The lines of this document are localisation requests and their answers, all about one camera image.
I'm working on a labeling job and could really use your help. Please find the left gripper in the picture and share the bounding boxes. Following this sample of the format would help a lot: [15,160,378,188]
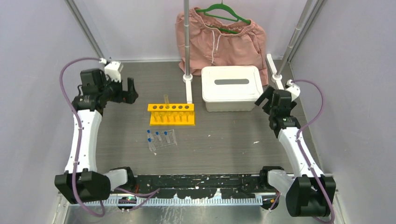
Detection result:
[99,73,138,104]

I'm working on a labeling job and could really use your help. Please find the clear glass test tube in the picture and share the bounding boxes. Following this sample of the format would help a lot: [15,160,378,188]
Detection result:
[163,94,170,105]

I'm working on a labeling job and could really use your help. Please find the white tray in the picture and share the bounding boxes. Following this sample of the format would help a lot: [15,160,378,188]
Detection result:
[201,65,263,103]

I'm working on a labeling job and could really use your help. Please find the blue capped tube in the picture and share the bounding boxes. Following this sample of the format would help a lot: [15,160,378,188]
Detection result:
[164,131,170,144]
[156,132,162,142]
[147,130,154,141]
[148,138,156,152]

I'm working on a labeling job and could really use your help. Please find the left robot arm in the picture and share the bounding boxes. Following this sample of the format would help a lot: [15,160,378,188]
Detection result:
[54,69,138,204]

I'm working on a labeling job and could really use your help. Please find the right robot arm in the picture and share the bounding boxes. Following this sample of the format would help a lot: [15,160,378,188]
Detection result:
[255,86,336,217]

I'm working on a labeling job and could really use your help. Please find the right white stand base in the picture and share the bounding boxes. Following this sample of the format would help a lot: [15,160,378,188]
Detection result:
[266,54,284,90]

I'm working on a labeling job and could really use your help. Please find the white stand base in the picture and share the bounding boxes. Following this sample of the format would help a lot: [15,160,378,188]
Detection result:
[266,54,284,90]
[183,74,193,104]

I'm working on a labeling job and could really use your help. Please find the yellow test tube rack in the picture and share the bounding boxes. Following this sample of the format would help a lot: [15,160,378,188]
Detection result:
[147,104,196,126]

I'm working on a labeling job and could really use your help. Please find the clear well plate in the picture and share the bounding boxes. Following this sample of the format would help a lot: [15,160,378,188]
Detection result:
[147,129,177,152]

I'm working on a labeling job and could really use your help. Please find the beige plastic bin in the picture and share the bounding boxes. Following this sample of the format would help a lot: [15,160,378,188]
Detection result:
[204,100,255,112]

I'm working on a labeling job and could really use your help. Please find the left white stand base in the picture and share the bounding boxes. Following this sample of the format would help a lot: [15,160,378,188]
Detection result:
[183,74,193,104]

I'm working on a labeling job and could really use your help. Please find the right metal stand pole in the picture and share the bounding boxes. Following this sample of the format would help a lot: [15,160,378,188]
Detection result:
[276,0,314,76]

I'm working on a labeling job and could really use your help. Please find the metal stand pole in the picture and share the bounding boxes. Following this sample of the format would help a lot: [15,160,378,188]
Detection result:
[184,0,192,81]
[276,0,314,76]

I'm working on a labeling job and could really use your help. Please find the pink shorts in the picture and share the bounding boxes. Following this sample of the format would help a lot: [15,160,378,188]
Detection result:
[188,7,269,85]

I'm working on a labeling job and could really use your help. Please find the green clothes hanger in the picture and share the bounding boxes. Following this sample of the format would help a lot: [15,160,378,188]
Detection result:
[195,2,251,35]

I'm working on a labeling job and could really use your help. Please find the left metal stand pole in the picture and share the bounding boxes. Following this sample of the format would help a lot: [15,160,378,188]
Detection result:
[184,0,192,81]

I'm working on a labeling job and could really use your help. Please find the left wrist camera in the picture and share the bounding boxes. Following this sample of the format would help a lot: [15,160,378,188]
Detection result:
[104,61,123,83]

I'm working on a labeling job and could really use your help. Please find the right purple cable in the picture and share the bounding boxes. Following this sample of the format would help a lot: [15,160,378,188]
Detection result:
[269,79,336,224]

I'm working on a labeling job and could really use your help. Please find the purple cable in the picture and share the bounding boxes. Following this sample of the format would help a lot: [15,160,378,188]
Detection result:
[269,79,336,224]
[59,57,160,217]

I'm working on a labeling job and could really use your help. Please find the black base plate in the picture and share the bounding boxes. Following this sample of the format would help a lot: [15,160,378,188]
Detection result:
[120,166,284,199]

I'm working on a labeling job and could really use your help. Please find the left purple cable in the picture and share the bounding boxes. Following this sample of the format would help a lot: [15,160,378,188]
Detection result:
[59,57,160,217]

